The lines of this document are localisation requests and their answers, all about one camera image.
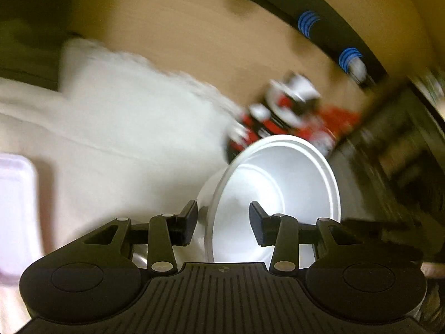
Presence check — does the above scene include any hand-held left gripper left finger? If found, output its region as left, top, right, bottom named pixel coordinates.
left=83, top=200, right=199, bottom=275

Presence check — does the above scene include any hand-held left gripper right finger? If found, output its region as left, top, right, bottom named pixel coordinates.
left=249, top=201, right=352, bottom=274

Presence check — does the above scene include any white plastic cup bowl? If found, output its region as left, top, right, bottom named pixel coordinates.
left=196, top=134, right=343, bottom=271

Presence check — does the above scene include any red rectangular plastic tray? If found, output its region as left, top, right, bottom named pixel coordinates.
left=0, top=153, right=46, bottom=279

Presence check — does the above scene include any white microwave oven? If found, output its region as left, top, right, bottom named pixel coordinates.
left=328, top=73, right=445, bottom=263

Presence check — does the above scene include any red black robot figurine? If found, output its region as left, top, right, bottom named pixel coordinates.
left=222, top=71, right=322, bottom=165

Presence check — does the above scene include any white fluffy blanket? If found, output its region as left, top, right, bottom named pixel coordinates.
left=0, top=38, right=251, bottom=322

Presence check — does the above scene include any red cereal bag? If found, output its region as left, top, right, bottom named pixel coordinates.
left=306, top=106, right=363, bottom=157

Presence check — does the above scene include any white power plug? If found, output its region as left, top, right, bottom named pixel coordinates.
left=348, top=56, right=370, bottom=85

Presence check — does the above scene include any black monitor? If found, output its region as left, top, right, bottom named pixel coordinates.
left=0, top=0, right=92, bottom=93

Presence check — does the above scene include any black wall power strip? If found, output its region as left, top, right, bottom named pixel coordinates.
left=195, top=0, right=389, bottom=89

